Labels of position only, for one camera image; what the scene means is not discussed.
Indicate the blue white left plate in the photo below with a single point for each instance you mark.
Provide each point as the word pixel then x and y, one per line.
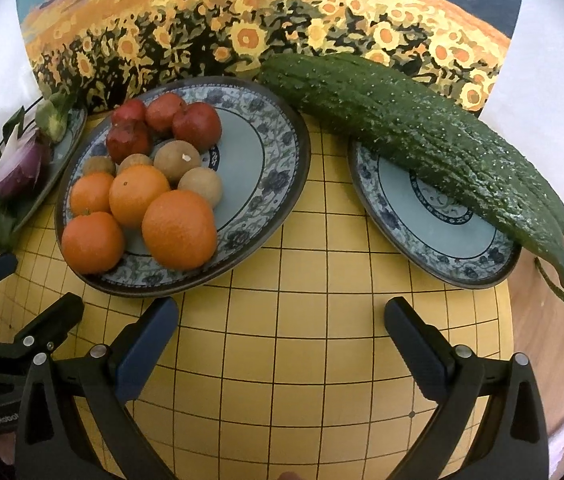
pixel 18 209

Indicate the blue white plate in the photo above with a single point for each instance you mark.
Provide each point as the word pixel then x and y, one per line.
pixel 436 233
pixel 262 158
pixel 18 209

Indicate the small orange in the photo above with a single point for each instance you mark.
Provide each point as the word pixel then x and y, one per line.
pixel 91 194

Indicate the blue white centre plate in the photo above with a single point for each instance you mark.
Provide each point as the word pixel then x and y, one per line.
pixel 262 158

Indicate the sunflower field painting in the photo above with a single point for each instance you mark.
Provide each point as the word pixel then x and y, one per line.
pixel 108 51

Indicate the halved red onion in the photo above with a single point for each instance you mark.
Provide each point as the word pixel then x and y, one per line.
pixel 21 163

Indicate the yellow go board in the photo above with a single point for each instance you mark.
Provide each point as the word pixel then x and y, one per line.
pixel 284 362

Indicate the red fruit back left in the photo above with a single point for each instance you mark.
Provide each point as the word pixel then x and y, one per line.
pixel 130 111

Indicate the green bitter cucumber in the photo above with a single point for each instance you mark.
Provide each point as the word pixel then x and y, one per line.
pixel 417 129

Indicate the purple fuzzy cloth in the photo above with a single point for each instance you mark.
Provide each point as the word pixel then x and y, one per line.
pixel 556 453

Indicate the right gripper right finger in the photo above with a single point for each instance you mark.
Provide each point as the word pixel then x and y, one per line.
pixel 511 441

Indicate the red fruit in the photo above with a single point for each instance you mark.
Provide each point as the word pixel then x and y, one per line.
pixel 128 138
pixel 199 124
pixel 130 111
pixel 160 112

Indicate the red fruit back right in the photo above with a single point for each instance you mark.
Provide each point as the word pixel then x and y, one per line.
pixel 160 112

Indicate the large orange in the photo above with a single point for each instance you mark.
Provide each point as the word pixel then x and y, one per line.
pixel 179 230

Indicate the blue white right plate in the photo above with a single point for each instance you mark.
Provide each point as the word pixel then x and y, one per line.
pixel 436 233

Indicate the left hand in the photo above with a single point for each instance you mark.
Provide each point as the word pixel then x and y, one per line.
pixel 8 448

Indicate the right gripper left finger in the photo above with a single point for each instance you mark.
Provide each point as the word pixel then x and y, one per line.
pixel 52 442

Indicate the kiwi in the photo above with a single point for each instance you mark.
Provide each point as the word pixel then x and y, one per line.
pixel 204 182
pixel 137 159
pixel 174 158
pixel 96 164

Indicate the red fruit front left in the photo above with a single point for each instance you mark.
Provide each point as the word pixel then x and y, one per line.
pixel 128 138

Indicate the red fruit front right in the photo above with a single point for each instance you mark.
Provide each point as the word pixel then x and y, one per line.
pixel 199 124

